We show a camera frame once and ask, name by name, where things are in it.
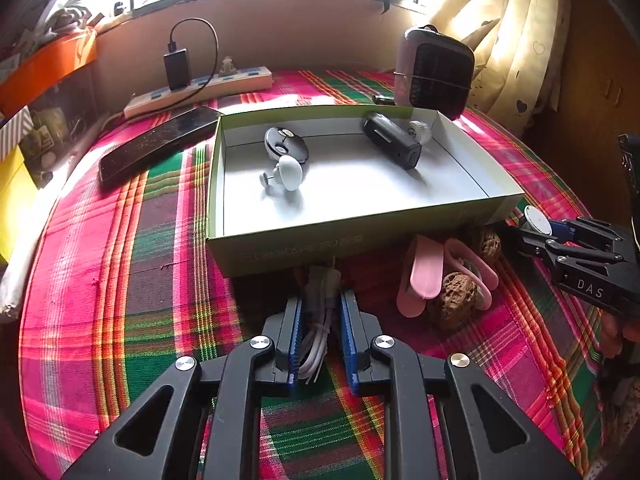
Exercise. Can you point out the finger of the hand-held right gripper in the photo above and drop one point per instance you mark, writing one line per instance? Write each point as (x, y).
(562, 230)
(537, 246)

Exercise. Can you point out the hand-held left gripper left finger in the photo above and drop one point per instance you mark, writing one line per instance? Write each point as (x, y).
(295, 340)

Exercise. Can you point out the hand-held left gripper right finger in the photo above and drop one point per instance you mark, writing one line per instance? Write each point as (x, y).
(348, 340)

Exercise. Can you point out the green and white spool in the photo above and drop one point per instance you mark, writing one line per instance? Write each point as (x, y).
(539, 221)

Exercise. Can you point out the brown walnut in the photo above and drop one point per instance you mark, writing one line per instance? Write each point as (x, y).
(485, 245)
(457, 297)

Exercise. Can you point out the pink loop clip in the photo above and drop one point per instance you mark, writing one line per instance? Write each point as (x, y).
(487, 276)

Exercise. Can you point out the pink band holder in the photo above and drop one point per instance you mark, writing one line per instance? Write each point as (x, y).
(425, 275)

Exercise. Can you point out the green cardboard box tray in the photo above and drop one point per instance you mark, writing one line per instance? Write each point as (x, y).
(350, 195)

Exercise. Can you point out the white ribbed cap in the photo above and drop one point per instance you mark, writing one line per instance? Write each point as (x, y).
(420, 131)

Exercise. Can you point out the white round knob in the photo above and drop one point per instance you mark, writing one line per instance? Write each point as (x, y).
(290, 172)

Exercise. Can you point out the black rectangular device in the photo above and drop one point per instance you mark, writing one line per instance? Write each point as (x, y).
(392, 142)

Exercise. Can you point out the person's right hand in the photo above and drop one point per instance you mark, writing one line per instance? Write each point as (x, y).
(612, 335)

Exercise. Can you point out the plaid cloth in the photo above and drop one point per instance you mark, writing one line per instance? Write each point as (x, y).
(150, 285)

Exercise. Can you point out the grey desktop heater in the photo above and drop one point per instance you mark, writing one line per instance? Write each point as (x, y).
(435, 75)

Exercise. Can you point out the cream heart print curtain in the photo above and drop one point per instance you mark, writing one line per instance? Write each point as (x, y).
(520, 35)

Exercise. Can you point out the small black object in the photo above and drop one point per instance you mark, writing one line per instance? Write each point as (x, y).
(384, 100)

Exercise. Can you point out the black smartphone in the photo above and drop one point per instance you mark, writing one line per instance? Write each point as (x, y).
(160, 142)

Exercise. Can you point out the white power strip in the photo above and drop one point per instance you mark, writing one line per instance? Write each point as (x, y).
(235, 82)

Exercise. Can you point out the white sheet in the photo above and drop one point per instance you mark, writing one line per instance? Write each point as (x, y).
(25, 260)

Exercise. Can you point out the white plug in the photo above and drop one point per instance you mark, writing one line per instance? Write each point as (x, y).
(228, 66)

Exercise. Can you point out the black charger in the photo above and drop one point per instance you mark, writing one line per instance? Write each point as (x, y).
(177, 70)

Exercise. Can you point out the clear case with trinkets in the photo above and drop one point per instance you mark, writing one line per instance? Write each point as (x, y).
(55, 120)

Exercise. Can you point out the striped box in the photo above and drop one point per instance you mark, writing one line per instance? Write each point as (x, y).
(12, 135)

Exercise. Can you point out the orange box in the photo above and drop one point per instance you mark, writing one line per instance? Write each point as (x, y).
(45, 67)

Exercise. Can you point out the plastic bags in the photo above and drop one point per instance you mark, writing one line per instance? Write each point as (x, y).
(65, 15)

